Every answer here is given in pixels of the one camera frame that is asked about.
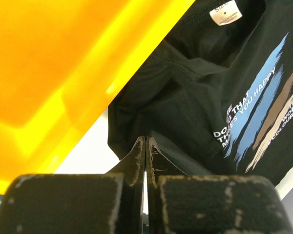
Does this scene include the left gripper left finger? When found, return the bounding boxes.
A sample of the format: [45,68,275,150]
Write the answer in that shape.
[0,136,146,234]

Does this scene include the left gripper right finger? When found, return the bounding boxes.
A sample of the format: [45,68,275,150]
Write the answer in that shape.
[146,137,293,234]

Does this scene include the black printed t-shirt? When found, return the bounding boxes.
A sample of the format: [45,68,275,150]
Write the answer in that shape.
[108,0,293,185]

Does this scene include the yellow plastic bin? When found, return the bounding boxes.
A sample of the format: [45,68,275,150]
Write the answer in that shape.
[0,0,192,195]

